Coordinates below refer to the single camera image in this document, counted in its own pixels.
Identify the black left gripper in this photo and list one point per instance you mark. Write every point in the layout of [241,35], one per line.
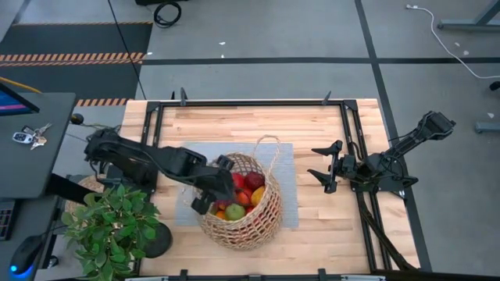
[218,183]

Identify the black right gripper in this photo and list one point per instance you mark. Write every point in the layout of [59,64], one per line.
[343,166]

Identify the red tomato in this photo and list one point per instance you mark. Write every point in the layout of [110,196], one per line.
[243,198]

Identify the bright green apple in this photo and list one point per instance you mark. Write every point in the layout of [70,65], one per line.
[234,212]

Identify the red yellow peach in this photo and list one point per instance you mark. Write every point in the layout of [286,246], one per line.
[258,196]

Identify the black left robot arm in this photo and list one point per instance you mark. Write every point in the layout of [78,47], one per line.
[129,154]

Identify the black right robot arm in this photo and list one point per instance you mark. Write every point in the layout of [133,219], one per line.
[414,138]

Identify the grey woven table mat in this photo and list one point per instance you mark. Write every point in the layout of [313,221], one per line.
[285,187]

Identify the black plant pot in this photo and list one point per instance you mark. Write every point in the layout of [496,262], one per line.
[162,242]

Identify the green leafy plant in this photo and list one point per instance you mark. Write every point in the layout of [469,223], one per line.
[109,230]

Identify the round woven placemat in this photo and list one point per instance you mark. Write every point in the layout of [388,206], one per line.
[91,182]

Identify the black round knob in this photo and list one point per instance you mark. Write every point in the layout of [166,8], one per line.
[77,118]

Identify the grey furniture foot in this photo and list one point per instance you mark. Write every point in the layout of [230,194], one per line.
[486,127]

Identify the dark grey desk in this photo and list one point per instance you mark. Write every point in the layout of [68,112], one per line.
[39,164]

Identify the black caster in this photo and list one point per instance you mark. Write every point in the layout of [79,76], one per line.
[495,85]

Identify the black hazard-striped floor mat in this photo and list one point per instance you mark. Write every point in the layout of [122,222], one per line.
[78,39]

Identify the key bunch with fob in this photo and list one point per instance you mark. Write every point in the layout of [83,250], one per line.
[22,137]

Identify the black computer mouse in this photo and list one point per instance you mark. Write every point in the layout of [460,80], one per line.
[25,253]

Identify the black keyboard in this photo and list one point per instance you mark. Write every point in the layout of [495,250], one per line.
[6,220]

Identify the computer monitor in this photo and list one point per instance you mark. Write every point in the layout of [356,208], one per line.
[11,105]

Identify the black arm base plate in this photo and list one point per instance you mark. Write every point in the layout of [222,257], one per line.
[402,183]

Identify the black aluminium table frame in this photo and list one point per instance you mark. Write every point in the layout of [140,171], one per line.
[254,103]

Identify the grey table leg frame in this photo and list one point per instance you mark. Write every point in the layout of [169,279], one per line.
[468,26]

